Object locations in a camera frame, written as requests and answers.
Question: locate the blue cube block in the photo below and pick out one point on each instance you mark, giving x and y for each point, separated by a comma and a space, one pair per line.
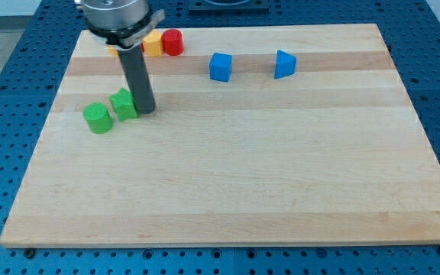
220, 67

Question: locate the green star block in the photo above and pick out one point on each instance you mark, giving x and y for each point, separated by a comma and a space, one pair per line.
123, 105

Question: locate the blue triangle block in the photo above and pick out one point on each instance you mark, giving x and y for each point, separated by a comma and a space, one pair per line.
285, 64

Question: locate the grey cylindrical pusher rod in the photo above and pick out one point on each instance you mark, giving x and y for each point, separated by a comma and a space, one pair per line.
136, 74

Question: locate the yellow block behind rod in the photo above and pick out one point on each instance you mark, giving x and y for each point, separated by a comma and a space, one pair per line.
112, 51

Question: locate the yellow hexagon block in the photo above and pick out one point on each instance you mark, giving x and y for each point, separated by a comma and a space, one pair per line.
152, 44

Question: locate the green cylinder block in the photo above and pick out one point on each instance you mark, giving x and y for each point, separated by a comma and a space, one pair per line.
98, 118

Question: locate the red cylinder block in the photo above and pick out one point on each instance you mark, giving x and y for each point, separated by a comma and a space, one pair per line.
172, 40

